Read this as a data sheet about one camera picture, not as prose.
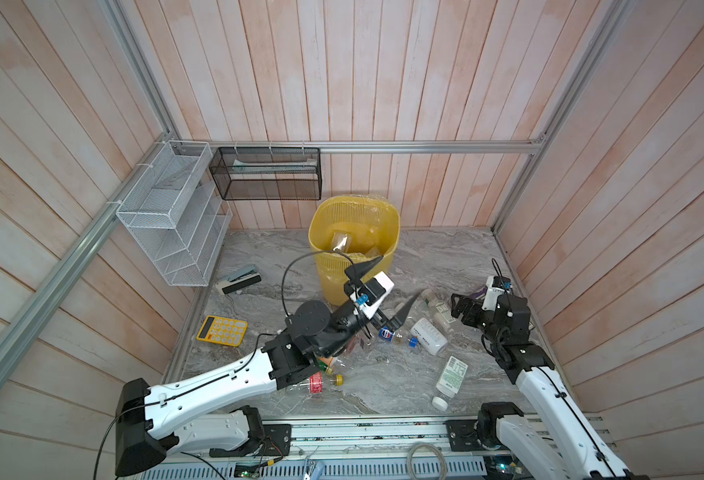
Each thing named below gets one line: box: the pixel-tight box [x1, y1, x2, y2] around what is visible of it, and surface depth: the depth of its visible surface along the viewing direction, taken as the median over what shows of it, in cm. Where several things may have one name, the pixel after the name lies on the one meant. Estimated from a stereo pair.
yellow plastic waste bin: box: [308, 194, 401, 307], surface depth 95 cm
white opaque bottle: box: [410, 317, 448, 356], surface depth 87 cm
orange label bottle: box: [317, 356, 339, 374], surface depth 83 cm
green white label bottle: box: [331, 230, 352, 253], surface depth 98 cm
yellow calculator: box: [196, 314, 249, 347], surface depth 94 cm
